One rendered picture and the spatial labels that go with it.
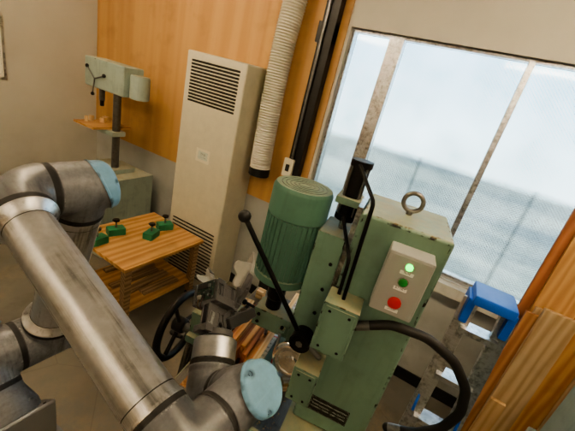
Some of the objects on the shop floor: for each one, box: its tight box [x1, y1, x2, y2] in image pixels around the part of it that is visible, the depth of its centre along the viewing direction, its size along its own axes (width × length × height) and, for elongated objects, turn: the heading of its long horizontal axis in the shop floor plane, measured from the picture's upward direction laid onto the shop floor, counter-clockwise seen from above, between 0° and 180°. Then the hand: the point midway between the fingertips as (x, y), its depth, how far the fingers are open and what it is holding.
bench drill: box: [74, 55, 153, 259], centre depth 283 cm, size 48×62×158 cm
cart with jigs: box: [92, 212, 204, 317], centre depth 241 cm, size 66×57×64 cm
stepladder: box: [398, 280, 519, 431], centre depth 153 cm, size 27×25×116 cm
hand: (232, 261), depth 84 cm, fingers open, 14 cm apart
